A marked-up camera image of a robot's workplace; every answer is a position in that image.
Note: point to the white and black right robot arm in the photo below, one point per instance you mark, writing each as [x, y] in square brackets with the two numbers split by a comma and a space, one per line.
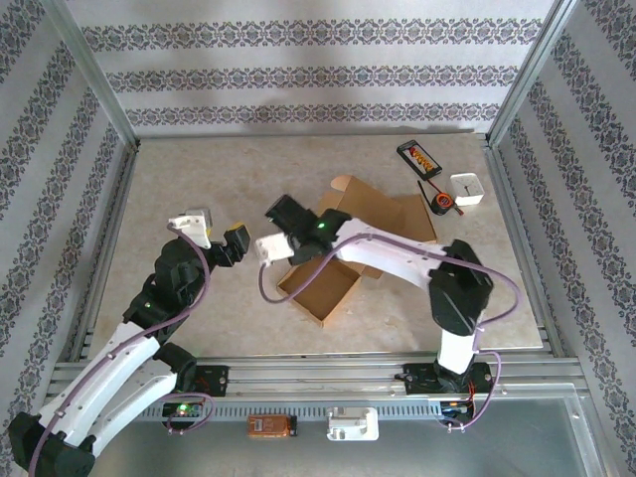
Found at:
[387, 258]

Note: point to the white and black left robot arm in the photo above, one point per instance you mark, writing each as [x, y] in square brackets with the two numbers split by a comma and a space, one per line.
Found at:
[109, 358]

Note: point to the small controller circuit board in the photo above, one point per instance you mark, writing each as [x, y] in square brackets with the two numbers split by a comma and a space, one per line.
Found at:
[183, 410]
[456, 407]

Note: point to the black tray with orange beads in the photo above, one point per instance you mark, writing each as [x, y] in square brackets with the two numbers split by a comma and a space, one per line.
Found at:
[420, 160]

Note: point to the black orange tape measure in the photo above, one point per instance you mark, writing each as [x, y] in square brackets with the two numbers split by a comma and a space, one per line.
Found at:
[442, 204]

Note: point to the white square clock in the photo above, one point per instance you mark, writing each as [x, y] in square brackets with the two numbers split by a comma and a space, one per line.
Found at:
[466, 190]

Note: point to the orange flat device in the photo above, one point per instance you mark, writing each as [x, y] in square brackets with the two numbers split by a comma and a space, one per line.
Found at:
[270, 427]

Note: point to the grey metal base panel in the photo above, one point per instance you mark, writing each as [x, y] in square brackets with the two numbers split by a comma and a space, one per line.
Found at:
[447, 452]

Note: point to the aluminium side rail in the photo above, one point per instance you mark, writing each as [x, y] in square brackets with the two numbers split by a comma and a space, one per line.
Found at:
[519, 238]
[111, 223]

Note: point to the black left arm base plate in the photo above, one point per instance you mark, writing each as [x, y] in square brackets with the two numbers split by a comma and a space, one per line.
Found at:
[216, 380]

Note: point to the aluminium mounting rail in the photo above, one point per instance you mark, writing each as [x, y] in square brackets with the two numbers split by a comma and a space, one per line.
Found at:
[318, 372]

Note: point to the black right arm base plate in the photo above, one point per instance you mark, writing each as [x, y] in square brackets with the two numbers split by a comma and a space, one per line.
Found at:
[420, 380]

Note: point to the white plastic bracket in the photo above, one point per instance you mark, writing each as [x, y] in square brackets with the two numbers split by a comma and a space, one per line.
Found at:
[353, 423]

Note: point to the aluminium frame post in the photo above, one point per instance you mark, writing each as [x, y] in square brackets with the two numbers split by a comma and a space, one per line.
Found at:
[531, 64]
[94, 74]

